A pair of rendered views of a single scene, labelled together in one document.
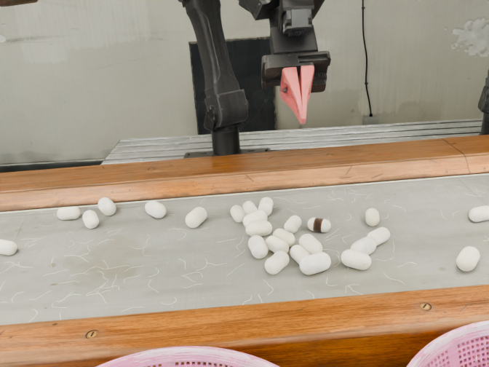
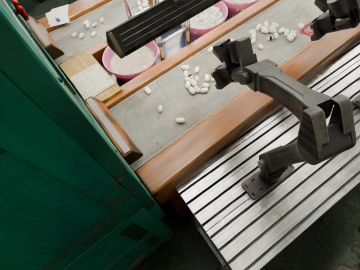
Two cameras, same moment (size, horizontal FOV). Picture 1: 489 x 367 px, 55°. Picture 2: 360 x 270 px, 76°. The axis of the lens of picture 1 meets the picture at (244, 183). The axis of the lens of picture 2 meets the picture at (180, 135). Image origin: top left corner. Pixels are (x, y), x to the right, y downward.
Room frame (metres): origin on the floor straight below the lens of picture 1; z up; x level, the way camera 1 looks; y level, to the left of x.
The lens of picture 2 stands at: (1.05, -0.93, 1.50)
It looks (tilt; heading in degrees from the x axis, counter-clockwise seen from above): 61 degrees down; 152
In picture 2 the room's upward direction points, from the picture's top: 10 degrees counter-clockwise
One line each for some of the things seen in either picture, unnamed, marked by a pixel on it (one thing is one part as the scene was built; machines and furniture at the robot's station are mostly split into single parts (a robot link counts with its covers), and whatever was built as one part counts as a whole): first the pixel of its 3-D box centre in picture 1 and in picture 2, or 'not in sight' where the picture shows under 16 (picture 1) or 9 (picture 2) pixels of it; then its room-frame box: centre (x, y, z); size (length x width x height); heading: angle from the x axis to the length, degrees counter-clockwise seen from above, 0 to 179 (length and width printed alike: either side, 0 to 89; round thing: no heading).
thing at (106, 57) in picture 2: not in sight; (133, 61); (0.19, -0.65, 0.72); 0.27 x 0.27 x 0.10
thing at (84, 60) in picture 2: not in sight; (89, 77); (0.20, -0.87, 0.77); 0.33 x 0.15 x 0.01; 1
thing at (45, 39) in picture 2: not in sight; (43, 35); (-0.14, -0.93, 0.83); 0.30 x 0.06 x 0.07; 1
